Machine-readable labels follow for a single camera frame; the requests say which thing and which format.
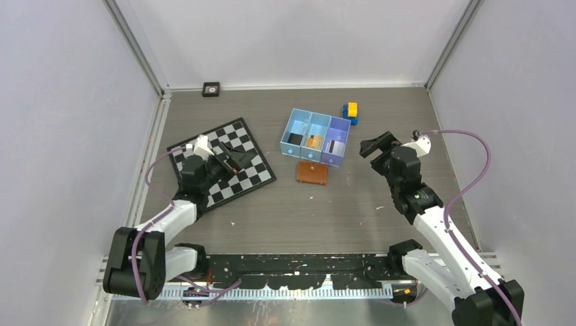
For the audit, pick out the blue yellow toy block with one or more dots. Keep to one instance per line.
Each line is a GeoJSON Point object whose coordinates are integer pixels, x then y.
{"type": "Point", "coordinates": [350, 112]}

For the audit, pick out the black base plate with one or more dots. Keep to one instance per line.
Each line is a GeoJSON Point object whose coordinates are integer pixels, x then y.
{"type": "Point", "coordinates": [300, 271]}

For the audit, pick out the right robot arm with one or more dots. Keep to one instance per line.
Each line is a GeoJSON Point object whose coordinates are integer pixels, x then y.
{"type": "Point", "coordinates": [471, 290]}

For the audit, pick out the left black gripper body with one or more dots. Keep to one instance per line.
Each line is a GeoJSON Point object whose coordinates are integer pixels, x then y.
{"type": "Point", "coordinates": [216, 170]}

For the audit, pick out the black white chessboard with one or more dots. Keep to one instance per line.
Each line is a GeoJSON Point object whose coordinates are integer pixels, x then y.
{"type": "Point", "coordinates": [235, 134]}

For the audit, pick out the brown leather card holder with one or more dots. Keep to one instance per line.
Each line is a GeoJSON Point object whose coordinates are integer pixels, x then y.
{"type": "Point", "coordinates": [312, 173]}

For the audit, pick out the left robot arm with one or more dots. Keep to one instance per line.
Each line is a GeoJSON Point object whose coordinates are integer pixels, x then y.
{"type": "Point", "coordinates": [138, 263]}

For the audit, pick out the silver black card in bin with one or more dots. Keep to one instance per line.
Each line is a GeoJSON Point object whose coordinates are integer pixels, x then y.
{"type": "Point", "coordinates": [335, 147]}

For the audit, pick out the orange card in bin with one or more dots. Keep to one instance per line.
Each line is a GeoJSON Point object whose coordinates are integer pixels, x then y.
{"type": "Point", "coordinates": [314, 142]}

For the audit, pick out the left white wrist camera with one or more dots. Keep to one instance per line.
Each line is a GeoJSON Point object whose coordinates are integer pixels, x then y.
{"type": "Point", "coordinates": [199, 147]}

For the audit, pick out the purple right bin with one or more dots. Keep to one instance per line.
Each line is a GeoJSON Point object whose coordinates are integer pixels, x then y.
{"type": "Point", "coordinates": [338, 129]}

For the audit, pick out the light blue bin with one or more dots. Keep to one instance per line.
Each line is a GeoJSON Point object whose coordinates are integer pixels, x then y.
{"type": "Point", "coordinates": [318, 126]}
{"type": "Point", "coordinates": [295, 131]}

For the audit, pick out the light blue middle bin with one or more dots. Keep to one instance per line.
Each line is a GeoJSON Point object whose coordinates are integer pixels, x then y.
{"type": "Point", "coordinates": [318, 126]}

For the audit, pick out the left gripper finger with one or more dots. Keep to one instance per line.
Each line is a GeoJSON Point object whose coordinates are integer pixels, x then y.
{"type": "Point", "coordinates": [233, 155]}
{"type": "Point", "coordinates": [237, 167]}

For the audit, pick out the light blue left bin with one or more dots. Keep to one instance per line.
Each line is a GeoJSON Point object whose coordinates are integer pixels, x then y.
{"type": "Point", "coordinates": [295, 131]}

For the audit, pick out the small black square box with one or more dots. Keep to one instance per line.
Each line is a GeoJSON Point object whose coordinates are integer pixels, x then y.
{"type": "Point", "coordinates": [211, 89]}

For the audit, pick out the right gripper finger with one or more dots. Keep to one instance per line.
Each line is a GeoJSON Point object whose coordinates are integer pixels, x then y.
{"type": "Point", "coordinates": [381, 164]}
{"type": "Point", "coordinates": [384, 142]}

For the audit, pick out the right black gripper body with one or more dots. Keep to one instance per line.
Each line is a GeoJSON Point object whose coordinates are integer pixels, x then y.
{"type": "Point", "coordinates": [390, 174]}

